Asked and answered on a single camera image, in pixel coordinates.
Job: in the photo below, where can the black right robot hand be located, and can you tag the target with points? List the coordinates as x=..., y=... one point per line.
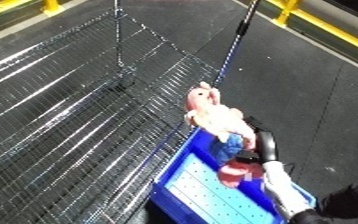
x=267, y=145

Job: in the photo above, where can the pale right robot forearm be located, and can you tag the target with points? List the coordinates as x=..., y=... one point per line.
x=282, y=190

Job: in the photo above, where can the pink orange soft toy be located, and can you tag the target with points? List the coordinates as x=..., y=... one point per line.
x=223, y=123

